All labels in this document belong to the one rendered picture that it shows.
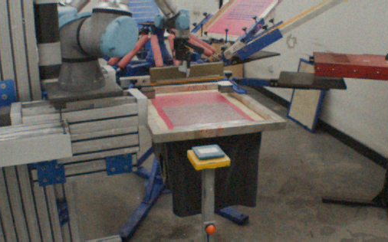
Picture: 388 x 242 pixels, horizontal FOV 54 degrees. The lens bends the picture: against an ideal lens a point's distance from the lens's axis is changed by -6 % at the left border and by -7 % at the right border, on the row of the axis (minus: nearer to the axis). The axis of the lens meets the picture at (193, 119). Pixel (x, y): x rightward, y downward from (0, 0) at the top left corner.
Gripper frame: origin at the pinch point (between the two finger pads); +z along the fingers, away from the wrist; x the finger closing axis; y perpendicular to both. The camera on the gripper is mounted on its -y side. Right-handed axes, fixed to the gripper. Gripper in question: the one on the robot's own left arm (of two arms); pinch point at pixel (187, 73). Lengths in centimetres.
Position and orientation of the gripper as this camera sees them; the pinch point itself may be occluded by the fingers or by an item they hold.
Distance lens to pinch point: 221.8
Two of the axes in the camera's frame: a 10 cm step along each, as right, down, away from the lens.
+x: 2.6, 3.0, -9.2
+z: 0.1, 9.5, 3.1
